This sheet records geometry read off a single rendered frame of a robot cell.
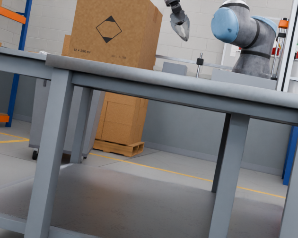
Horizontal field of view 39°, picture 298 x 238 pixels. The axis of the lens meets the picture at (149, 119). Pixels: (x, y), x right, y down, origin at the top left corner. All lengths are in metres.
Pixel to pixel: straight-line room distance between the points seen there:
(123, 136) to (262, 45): 3.84
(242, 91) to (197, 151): 5.36
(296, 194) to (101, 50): 0.91
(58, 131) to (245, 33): 0.75
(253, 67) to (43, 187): 0.87
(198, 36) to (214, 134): 1.55
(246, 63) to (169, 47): 5.16
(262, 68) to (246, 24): 0.18
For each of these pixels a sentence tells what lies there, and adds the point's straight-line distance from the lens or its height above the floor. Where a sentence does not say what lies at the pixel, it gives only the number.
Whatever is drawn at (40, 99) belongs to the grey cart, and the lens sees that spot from 3.97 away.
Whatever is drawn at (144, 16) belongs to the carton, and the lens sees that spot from 1.67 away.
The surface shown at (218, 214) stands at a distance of 1.45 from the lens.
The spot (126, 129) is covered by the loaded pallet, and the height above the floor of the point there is 0.34.
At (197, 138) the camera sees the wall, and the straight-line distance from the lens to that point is 6.58.
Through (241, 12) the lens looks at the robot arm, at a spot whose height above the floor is 1.11.
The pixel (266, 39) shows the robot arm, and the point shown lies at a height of 1.04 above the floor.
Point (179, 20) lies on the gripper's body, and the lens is 2.08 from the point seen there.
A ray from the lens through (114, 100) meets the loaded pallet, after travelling 5.35.
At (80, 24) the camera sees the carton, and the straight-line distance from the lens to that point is 1.75.
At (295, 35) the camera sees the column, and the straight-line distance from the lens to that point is 1.92.
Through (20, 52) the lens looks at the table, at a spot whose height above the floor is 0.82.
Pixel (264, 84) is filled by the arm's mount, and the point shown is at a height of 0.87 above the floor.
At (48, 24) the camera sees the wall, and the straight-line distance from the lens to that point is 7.64.
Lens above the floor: 0.73
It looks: 2 degrees down
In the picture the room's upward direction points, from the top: 10 degrees clockwise
